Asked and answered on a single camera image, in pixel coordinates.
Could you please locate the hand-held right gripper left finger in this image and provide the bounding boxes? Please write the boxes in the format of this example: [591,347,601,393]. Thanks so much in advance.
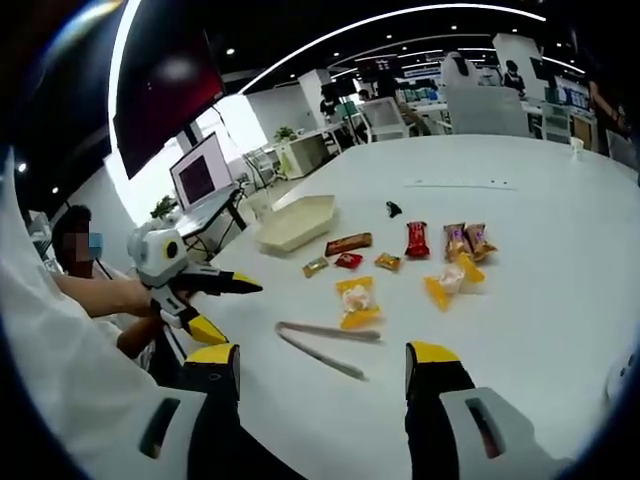
[99,342,306,480]

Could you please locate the person with blurred face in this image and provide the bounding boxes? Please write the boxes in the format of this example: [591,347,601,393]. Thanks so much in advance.
[0,144,166,480]

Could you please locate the small gold snack packet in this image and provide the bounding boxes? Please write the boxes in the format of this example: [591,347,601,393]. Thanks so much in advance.
[301,255,330,280]

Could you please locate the long brown snack bar packet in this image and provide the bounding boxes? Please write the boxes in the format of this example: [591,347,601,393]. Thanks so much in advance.
[324,231,374,258]

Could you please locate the large dark wall screen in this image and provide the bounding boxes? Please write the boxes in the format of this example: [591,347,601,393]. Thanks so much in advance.
[111,27,227,181]

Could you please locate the black-legged side desk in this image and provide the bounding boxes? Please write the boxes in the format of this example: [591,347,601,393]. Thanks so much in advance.
[174,187,250,259]

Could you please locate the brown purple bread packet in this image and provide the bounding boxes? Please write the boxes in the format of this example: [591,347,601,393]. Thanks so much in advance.
[464,222,499,263]
[442,222,473,263]

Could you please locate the person's left hand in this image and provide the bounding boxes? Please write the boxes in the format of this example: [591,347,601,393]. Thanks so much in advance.
[116,280,174,359]

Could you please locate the table cable slot cover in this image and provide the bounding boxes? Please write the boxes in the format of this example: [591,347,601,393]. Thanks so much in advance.
[403,178,517,192]

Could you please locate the white low cabinet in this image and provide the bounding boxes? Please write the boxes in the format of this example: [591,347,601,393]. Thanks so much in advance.
[269,130,344,180]

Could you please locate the white mesh office chair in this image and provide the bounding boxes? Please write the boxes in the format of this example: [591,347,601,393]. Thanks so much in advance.
[358,96,410,144]

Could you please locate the tall red snack packet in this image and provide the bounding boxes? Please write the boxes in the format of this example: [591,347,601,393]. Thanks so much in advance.
[404,220,432,260]

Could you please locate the grey food tongs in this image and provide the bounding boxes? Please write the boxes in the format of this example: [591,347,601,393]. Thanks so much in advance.
[274,320,384,382]

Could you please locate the open laptop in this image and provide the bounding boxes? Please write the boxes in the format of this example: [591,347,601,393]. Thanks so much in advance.
[168,130,242,226]

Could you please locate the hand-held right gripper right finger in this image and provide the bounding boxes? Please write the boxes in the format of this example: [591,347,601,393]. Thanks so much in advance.
[403,341,576,480]

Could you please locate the white desk partition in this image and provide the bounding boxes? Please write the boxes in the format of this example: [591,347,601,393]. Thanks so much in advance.
[441,83,530,137]

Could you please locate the yellow clear pastry packet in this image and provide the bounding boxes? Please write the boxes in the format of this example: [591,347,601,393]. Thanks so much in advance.
[335,275,383,332]
[423,251,487,313]

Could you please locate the cream plastic container tray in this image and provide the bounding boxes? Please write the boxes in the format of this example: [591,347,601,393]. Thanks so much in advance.
[255,194,338,253]

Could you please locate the person's head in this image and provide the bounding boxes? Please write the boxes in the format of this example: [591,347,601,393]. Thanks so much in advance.
[51,203,105,277]

